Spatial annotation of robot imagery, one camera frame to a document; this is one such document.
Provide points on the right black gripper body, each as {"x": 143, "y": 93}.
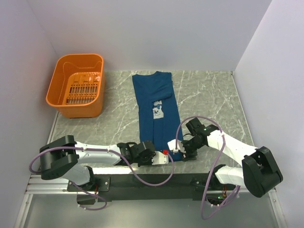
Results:
{"x": 192, "y": 145}

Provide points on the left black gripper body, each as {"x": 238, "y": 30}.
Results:
{"x": 145, "y": 161}

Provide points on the blue mickey mouse t-shirt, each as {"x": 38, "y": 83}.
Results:
{"x": 158, "y": 111}

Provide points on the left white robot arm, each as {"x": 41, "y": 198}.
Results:
{"x": 70, "y": 161}

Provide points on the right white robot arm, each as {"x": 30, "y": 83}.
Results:
{"x": 258, "y": 171}

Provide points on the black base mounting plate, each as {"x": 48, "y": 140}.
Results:
{"x": 128, "y": 187}

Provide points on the orange plastic basket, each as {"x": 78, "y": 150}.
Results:
{"x": 77, "y": 86}

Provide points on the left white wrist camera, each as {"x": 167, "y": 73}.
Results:
{"x": 160, "y": 159}

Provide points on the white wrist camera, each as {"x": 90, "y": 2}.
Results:
{"x": 160, "y": 159}
{"x": 175, "y": 146}

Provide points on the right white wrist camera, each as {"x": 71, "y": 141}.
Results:
{"x": 175, "y": 146}

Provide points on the aluminium frame rail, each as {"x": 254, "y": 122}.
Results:
{"x": 215, "y": 194}

